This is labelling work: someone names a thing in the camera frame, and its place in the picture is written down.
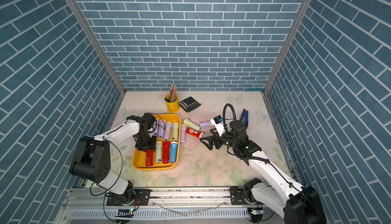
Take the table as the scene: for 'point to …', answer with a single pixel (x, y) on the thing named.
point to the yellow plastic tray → (138, 158)
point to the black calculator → (189, 104)
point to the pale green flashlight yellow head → (175, 129)
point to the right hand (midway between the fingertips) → (208, 135)
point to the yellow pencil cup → (172, 106)
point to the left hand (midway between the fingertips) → (155, 150)
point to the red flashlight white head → (198, 134)
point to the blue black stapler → (244, 118)
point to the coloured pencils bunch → (172, 92)
